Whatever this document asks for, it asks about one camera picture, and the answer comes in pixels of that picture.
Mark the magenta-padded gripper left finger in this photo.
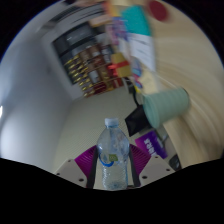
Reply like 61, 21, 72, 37
54, 145, 98, 189

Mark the yellow notepad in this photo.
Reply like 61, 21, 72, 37
138, 69, 158, 93

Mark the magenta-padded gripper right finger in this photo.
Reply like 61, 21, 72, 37
128, 143, 176, 188

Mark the teal book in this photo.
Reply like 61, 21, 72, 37
121, 4, 152, 36

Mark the wooden shelf unit with trophies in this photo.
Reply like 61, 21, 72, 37
63, 44, 133, 98

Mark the black framed glass door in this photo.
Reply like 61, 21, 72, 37
51, 23, 109, 68

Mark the black chair with armrest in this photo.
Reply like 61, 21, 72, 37
168, 154, 183, 171

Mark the white printed booklet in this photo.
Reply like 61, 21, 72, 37
128, 32, 157, 72

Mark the clear plastic water bottle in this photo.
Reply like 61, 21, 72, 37
96, 117, 131, 190

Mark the yellow gift box red ribbon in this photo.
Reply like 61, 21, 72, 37
108, 52, 132, 78

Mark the pale green ribbed cup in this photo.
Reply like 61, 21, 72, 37
142, 87, 191, 129

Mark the flat round red coaster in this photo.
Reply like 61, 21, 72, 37
147, 0, 169, 22

